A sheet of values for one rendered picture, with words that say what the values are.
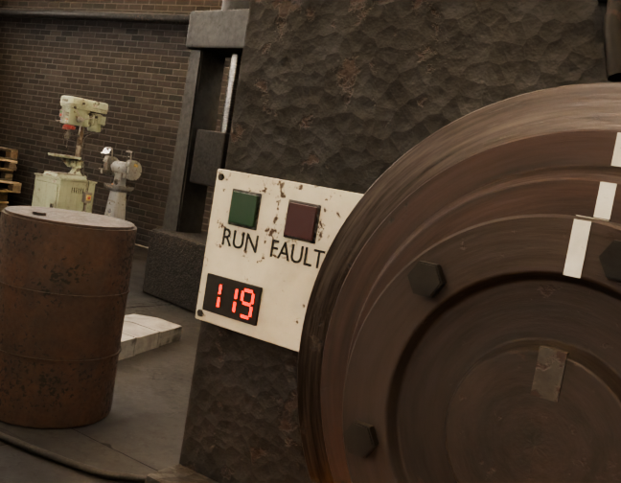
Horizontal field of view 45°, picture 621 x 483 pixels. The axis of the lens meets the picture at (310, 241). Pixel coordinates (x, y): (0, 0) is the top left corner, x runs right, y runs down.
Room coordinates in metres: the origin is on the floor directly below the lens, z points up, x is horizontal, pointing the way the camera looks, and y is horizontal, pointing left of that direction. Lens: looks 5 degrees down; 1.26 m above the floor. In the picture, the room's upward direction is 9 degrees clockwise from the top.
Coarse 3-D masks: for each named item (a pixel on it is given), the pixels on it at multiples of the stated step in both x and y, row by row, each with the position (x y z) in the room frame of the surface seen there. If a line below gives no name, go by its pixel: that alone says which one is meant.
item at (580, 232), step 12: (612, 156) 0.51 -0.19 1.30; (600, 192) 0.49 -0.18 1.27; (612, 192) 0.49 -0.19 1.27; (600, 204) 0.49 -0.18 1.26; (600, 216) 0.49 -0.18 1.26; (576, 228) 0.45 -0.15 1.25; (588, 228) 0.45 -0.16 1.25; (576, 240) 0.45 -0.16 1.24; (576, 252) 0.45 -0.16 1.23; (576, 264) 0.45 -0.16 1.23; (576, 276) 0.45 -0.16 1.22
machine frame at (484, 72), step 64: (256, 0) 0.90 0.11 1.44; (320, 0) 0.85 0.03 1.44; (384, 0) 0.81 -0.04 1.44; (448, 0) 0.77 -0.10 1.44; (512, 0) 0.74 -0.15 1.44; (576, 0) 0.70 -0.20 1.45; (256, 64) 0.89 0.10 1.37; (320, 64) 0.85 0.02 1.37; (384, 64) 0.80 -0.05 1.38; (448, 64) 0.76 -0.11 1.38; (512, 64) 0.73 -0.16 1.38; (576, 64) 0.70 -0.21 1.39; (256, 128) 0.89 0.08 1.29; (320, 128) 0.84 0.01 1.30; (384, 128) 0.80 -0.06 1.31; (192, 384) 0.91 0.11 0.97; (256, 384) 0.85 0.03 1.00; (192, 448) 0.90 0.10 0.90; (256, 448) 0.85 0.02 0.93
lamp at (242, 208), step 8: (232, 200) 0.86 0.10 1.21; (240, 200) 0.86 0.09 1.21; (248, 200) 0.85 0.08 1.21; (256, 200) 0.85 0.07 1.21; (232, 208) 0.86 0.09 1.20; (240, 208) 0.86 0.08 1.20; (248, 208) 0.85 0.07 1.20; (256, 208) 0.85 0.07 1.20; (232, 216) 0.86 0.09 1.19; (240, 216) 0.86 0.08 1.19; (248, 216) 0.85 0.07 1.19; (248, 224) 0.85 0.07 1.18
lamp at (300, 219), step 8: (288, 208) 0.82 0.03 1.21; (296, 208) 0.82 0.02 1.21; (304, 208) 0.81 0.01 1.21; (312, 208) 0.80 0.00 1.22; (288, 216) 0.82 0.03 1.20; (296, 216) 0.81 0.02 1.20; (304, 216) 0.81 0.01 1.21; (312, 216) 0.80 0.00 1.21; (288, 224) 0.82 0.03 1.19; (296, 224) 0.81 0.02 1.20; (304, 224) 0.81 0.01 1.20; (312, 224) 0.80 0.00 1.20; (288, 232) 0.82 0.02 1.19; (296, 232) 0.81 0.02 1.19; (304, 232) 0.81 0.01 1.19; (312, 232) 0.80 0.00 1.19
